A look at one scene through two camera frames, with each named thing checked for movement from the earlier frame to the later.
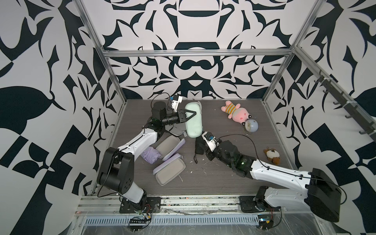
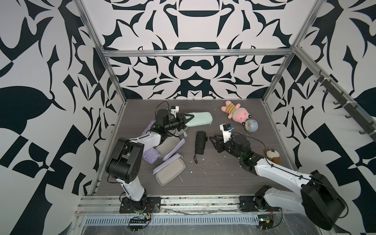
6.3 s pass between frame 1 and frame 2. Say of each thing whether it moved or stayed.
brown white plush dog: stayed
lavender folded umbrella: stayed
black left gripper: moved
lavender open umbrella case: stayed
